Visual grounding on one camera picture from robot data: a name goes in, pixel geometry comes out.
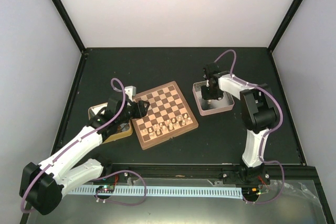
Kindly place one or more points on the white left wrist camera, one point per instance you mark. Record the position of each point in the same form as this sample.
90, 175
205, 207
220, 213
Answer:
130, 91

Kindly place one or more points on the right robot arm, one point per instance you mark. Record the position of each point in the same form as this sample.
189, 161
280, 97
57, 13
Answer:
261, 115

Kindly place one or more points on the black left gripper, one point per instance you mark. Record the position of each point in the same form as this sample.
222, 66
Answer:
140, 112

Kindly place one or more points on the gold tin tray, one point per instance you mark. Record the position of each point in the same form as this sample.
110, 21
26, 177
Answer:
123, 130

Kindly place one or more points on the wooden chess board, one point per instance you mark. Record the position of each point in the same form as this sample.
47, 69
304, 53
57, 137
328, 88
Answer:
167, 102

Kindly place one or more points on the circuit board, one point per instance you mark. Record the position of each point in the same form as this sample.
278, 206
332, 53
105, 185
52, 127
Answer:
105, 189
251, 191

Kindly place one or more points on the right circuit board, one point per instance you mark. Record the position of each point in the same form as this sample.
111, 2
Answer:
251, 191

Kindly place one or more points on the white slotted cable duct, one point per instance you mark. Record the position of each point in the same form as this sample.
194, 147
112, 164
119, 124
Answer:
163, 191

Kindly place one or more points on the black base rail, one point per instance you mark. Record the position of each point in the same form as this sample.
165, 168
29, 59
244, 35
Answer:
230, 174

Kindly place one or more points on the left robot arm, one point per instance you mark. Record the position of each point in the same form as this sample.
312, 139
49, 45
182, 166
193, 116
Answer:
44, 185

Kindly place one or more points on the left circuit board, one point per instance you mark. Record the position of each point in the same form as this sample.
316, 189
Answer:
105, 189

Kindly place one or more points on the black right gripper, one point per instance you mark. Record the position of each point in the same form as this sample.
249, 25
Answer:
206, 96

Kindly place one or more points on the silver pink tin tray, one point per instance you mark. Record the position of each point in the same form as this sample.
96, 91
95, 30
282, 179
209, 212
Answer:
208, 107

